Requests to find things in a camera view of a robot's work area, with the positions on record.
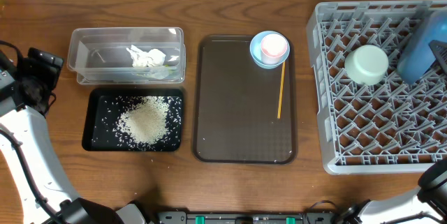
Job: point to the dark blue plate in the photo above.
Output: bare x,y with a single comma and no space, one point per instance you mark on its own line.
417,57

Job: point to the mint green bowl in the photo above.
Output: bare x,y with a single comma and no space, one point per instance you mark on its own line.
366,65

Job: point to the wooden chopstick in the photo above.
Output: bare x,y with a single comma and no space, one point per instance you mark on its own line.
281,90

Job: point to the white pink cup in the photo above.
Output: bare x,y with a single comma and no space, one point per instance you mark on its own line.
273,48

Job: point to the yellow green snack wrapper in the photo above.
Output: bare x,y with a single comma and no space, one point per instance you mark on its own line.
156,73

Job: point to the white napkin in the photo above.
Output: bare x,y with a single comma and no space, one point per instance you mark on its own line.
140,58

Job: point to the pile of white rice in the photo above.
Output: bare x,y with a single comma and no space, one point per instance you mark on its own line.
138,123

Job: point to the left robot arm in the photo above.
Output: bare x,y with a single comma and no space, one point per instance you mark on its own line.
46,193

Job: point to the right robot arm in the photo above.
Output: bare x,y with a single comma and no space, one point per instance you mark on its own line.
412,203

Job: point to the grey dishwasher rack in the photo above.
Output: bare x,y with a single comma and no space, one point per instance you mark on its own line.
334,30

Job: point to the light blue small bowl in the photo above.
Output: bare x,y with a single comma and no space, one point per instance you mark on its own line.
255,50

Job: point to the brown serving tray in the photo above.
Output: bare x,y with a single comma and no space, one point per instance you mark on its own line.
236,106

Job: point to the black plastic tray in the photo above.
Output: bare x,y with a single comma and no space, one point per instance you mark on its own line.
94,112

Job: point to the clear plastic bin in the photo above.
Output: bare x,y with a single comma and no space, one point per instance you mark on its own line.
99,56

